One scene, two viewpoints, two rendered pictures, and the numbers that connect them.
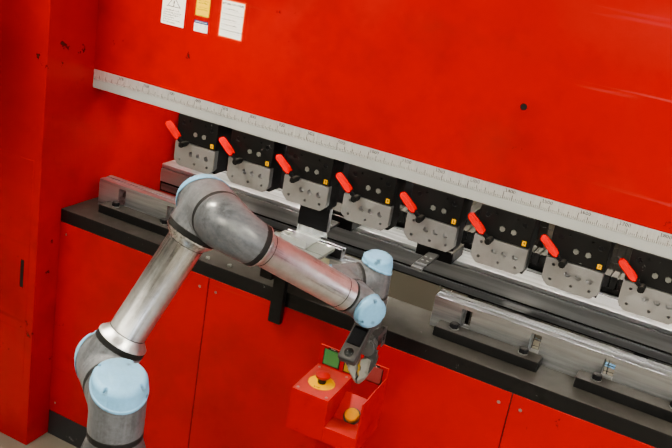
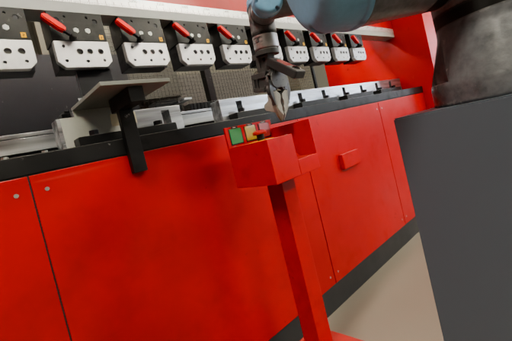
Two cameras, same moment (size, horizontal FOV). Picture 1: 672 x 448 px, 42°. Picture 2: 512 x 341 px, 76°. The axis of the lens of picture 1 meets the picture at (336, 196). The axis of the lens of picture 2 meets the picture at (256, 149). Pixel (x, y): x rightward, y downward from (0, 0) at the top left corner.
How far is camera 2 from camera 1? 2.19 m
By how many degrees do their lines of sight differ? 67
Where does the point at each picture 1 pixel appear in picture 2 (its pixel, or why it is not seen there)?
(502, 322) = (256, 98)
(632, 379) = (308, 97)
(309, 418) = (287, 160)
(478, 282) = (196, 119)
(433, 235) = (201, 54)
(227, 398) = (121, 307)
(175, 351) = (12, 320)
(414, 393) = not seen: hidden behind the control
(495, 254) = (237, 53)
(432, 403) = not seen: hidden behind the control
